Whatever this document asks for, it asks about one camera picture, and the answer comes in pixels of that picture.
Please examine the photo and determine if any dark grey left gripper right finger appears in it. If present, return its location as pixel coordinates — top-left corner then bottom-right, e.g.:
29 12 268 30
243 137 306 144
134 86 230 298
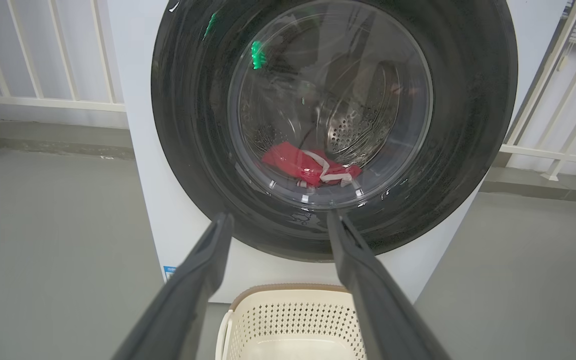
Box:
327 210 451 360

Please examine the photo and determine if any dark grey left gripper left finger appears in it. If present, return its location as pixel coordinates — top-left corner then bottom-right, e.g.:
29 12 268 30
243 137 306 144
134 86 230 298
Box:
113 212 234 360

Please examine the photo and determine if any red and white garment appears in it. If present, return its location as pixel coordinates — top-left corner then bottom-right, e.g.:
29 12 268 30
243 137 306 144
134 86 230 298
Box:
261 141 363 189

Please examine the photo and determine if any black round glass washer door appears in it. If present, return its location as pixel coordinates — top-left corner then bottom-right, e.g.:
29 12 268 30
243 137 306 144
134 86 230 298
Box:
151 0 519 263

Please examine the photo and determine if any cream perforated laundry basket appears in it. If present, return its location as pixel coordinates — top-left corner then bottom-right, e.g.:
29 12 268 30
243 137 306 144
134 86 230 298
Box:
215 284 369 360

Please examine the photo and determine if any white washing machine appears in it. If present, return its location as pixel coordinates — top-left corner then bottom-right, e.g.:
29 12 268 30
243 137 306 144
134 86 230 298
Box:
107 0 569 304

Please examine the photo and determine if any white metal railing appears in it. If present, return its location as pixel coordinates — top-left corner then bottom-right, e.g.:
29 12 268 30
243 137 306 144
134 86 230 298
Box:
498 0 576 182
0 0 128 119

